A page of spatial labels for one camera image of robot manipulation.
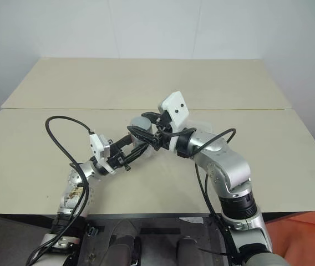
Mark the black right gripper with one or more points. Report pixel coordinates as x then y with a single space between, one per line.
164 135

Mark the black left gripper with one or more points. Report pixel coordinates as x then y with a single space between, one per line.
116 160

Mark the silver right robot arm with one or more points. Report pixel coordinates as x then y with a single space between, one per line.
226 163

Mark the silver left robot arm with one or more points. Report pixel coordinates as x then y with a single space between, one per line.
74 191

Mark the orange sheet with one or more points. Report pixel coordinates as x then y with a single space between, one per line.
307 235

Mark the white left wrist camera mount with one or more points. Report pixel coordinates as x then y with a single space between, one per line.
97 147

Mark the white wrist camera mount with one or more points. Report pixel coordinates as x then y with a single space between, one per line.
97 147
175 105

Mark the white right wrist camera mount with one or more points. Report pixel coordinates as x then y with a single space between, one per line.
175 105

